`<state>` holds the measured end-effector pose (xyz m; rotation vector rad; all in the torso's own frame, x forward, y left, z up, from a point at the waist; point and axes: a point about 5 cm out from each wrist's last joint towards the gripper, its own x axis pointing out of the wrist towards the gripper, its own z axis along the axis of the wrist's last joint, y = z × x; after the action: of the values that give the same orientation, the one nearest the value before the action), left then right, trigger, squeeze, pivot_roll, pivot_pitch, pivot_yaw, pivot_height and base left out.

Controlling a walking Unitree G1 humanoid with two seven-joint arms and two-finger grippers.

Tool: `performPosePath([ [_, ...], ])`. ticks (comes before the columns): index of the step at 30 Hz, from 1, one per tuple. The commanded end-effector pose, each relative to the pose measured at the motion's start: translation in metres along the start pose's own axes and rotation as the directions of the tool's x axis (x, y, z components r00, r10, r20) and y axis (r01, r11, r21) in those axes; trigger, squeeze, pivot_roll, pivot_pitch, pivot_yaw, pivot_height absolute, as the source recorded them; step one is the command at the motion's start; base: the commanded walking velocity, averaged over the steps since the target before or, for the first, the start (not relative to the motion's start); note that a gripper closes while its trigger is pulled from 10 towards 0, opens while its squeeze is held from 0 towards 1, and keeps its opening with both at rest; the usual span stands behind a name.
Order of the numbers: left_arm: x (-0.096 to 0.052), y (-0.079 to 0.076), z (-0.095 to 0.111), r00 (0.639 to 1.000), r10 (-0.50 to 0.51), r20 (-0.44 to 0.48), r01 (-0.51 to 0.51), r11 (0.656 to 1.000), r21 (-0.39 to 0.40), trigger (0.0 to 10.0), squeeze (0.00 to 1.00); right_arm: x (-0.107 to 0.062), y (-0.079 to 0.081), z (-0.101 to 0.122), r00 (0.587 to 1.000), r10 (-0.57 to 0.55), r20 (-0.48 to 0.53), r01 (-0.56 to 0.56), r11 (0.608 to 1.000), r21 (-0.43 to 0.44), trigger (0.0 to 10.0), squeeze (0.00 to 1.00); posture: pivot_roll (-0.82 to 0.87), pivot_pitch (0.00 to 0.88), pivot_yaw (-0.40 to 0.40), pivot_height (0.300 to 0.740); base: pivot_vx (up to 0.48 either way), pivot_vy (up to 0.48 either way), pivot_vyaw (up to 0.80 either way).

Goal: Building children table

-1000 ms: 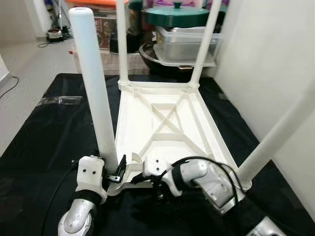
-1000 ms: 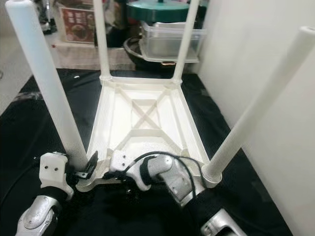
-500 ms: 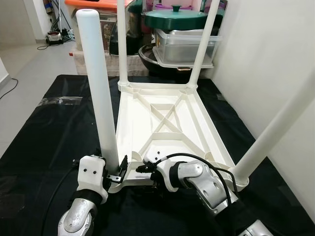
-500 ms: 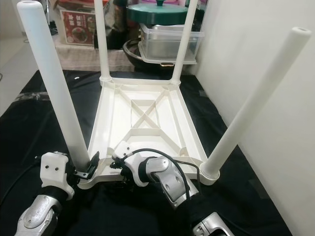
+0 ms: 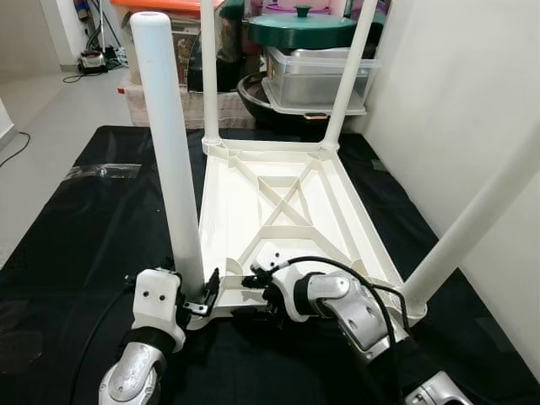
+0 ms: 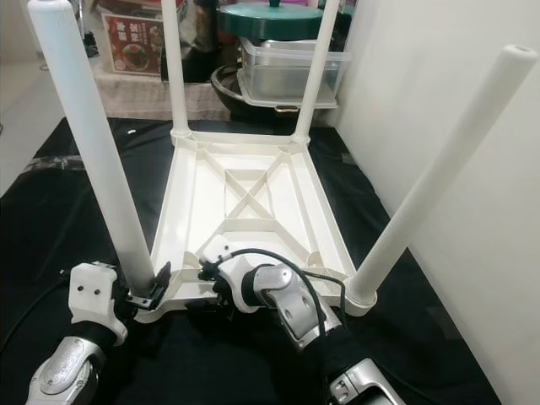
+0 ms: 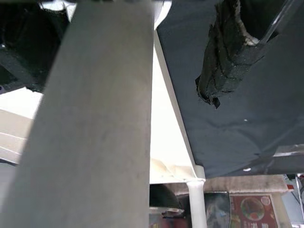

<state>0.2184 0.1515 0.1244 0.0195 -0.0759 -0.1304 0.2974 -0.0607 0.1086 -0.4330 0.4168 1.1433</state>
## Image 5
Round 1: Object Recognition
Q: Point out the clear plastic container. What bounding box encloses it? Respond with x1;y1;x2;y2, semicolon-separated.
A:
263;46;381;115

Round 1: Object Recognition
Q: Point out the red printed box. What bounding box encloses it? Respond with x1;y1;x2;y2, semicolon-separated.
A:
173;17;203;62

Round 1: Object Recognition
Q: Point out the black bag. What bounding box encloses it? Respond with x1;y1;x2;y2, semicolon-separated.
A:
187;0;250;92

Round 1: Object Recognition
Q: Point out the orange lidded storage box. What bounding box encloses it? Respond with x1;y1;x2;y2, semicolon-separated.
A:
110;0;224;85

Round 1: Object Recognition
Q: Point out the black floor cable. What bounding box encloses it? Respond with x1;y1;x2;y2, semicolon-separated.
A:
0;131;30;170

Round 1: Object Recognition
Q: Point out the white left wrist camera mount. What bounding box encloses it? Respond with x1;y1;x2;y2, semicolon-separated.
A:
131;268;185;351

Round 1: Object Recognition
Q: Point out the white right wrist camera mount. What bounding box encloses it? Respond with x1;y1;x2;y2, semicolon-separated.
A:
253;245;288;275

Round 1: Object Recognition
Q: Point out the pink box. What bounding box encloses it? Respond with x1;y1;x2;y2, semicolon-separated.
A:
262;0;338;16

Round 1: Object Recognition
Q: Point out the clear plastic bag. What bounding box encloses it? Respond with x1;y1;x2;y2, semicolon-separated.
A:
66;162;143;180

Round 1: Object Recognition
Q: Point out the white plastic table top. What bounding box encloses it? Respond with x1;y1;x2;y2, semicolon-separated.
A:
187;135;427;326

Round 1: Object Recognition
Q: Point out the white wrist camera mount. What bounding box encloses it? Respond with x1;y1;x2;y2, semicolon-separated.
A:
253;245;288;275
131;268;185;351

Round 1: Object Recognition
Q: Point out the black tablecloth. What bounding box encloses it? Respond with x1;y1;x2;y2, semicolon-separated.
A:
0;125;532;405

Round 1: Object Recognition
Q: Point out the green pot lid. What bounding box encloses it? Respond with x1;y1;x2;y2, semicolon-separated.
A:
247;4;359;50

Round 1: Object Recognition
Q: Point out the beige cloth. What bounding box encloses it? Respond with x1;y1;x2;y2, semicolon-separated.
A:
122;80;254;129

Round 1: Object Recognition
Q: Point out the black wok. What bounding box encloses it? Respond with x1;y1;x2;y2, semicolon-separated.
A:
236;74;338;127

